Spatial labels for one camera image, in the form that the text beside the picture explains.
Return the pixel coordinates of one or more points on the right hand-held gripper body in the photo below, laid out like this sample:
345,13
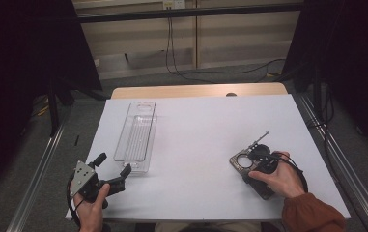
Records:
262,158

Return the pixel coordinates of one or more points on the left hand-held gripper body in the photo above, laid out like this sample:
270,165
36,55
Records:
82,175

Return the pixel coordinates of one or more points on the clear plastic rack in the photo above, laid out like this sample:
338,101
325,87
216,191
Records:
136,138

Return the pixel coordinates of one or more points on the person's right hand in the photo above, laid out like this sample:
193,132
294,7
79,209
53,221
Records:
284,180

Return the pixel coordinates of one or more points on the person's left hand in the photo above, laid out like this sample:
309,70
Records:
91,214

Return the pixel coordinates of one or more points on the small black floor object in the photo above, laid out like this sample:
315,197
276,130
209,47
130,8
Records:
76,140

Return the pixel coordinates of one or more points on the white table board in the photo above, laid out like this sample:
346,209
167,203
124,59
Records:
188,193

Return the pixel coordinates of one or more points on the black metal stand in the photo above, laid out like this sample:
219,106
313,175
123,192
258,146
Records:
53,109

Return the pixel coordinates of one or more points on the wooden table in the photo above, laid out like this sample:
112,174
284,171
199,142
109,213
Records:
188,91

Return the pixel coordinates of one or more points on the black curtain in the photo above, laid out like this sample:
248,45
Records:
349,48
20,64

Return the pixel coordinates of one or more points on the black horizontal bar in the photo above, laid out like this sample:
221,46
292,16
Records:
188,13

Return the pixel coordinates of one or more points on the metal floor rail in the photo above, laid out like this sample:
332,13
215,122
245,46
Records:
358,196
33,183

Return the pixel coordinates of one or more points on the wall power outlet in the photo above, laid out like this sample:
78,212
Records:
174,4

